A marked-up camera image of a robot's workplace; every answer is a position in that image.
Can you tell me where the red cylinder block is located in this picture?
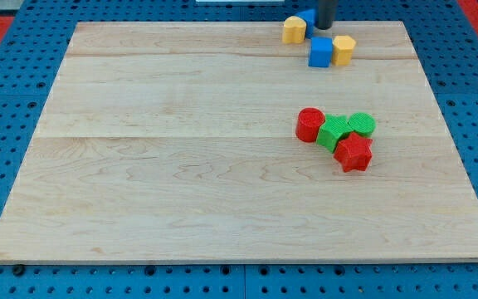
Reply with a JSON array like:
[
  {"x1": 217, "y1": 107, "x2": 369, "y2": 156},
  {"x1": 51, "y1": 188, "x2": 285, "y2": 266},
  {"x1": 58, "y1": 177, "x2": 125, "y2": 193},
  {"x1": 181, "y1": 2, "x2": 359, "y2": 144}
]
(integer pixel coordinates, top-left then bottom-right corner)
[{"x1": 295, "y1": 107, "x2": 325, "y2": 143}]

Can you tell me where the green cylinder block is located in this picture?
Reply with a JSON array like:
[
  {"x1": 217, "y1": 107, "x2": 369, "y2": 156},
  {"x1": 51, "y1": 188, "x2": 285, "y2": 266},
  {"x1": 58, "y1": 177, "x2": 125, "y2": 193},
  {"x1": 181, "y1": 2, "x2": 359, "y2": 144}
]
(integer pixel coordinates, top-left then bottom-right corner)
[{"x1": 348, "y1": 112, "x2": 376, "y2": 137}]

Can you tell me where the red star block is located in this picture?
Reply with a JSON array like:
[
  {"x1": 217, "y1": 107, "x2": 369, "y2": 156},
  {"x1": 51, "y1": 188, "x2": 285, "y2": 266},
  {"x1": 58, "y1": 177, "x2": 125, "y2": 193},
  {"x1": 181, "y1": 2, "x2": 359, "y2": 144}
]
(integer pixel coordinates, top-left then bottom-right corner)
[{"x1": 334, "y1": 132, "x2": 373, "y2": 172}]

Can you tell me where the yellow heart block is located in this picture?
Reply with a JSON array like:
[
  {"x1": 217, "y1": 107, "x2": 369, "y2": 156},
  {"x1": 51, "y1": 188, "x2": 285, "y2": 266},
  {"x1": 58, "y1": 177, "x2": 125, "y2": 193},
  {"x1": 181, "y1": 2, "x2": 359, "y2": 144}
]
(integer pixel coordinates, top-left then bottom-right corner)
[{"x1": 281, "y1": 16, "x2": 307, "y2": 44}]

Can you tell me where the blue triangle block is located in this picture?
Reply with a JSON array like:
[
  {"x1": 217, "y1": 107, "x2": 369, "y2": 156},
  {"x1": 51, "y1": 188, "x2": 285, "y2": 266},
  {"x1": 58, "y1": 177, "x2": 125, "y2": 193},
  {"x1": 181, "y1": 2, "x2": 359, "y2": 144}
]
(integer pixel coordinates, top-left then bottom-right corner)
[{"x1": 295, "y1": 8, "x2": 317, "y2": 39}]

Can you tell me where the yellow hexagon block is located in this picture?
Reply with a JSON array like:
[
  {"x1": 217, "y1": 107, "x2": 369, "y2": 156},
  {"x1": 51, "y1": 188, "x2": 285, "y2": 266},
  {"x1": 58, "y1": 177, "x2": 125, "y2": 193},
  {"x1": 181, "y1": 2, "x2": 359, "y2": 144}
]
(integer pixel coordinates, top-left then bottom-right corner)
[{"x1": 331, "y1": 35, "x2": 357, "y2": 66}]

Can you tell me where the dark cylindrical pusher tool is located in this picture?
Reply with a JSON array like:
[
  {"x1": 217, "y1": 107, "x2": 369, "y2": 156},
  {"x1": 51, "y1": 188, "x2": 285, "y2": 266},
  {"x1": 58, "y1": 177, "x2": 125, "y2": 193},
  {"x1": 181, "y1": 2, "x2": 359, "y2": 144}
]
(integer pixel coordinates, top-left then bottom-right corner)
[{"x1": 315, "y1": 0, "x2": 339, "y2": 30}]

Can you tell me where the blue cube block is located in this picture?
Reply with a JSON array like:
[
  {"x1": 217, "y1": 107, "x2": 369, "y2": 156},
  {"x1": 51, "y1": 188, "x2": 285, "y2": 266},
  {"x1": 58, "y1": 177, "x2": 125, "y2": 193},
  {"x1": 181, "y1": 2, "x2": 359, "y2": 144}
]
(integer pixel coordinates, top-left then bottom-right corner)
[{"x1": 308, "y1": 37, "x2": 333, "y2": 68}]

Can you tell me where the green star block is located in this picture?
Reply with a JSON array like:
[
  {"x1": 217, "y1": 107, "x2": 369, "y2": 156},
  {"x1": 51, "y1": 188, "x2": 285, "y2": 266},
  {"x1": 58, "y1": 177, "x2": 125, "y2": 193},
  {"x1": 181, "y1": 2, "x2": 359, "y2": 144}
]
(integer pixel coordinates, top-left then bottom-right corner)
[{"x1": 315, "y1": 114, "x2": 353, "y2": 153}]

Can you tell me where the light wooden board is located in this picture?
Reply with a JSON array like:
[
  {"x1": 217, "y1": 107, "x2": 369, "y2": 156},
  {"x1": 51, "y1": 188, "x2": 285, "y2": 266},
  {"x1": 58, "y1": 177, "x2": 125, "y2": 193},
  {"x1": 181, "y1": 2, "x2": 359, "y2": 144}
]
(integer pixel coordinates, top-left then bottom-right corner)
[{"x1": 0, "y1": 22, "x2": 478, "y2": 265}]

